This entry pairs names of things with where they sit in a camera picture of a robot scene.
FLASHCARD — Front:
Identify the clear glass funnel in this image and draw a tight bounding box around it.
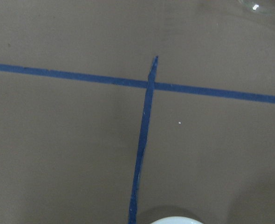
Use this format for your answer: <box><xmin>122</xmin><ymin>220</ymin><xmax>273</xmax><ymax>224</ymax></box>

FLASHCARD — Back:
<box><xmin>238</xmin><ymin>0</ymin><xmax>275</xmax><ymax>15</ymax></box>

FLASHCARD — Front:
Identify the white ceramic lid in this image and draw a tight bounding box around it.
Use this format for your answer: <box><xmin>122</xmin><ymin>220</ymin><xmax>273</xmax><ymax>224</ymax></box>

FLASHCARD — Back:
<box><xmin>151</xmin><ymin>216</ymin><xmax>202</xmax><ymax>224</ymax></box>

